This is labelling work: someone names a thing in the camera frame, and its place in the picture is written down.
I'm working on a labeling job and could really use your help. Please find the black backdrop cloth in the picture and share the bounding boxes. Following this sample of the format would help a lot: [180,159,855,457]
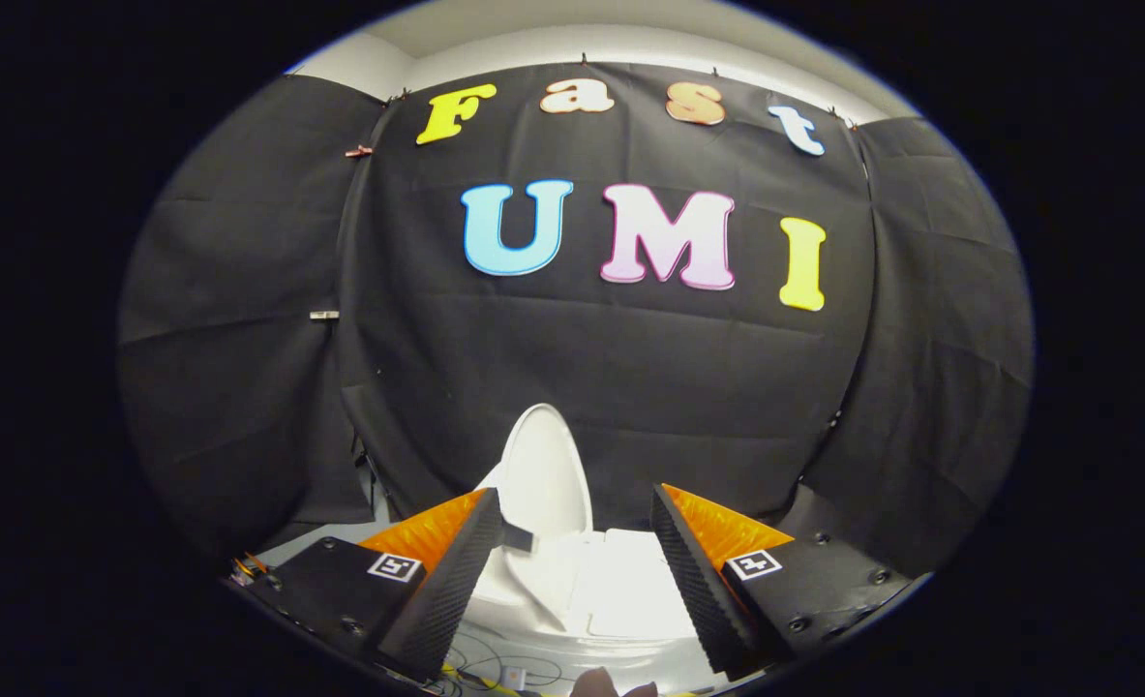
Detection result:
[117,63,1035,572]

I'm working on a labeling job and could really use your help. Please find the thin black floor cables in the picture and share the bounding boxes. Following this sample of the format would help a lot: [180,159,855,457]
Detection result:
[441,634,573,696]

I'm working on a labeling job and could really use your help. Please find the white toilet bowl with seat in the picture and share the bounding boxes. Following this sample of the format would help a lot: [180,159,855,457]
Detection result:
[461,528,723,679]

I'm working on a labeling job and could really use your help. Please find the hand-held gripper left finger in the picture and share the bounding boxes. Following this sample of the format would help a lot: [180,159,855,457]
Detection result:
[241,487,505,683]

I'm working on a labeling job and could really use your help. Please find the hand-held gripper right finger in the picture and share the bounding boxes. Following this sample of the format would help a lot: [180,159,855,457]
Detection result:
[649,483,914,678]

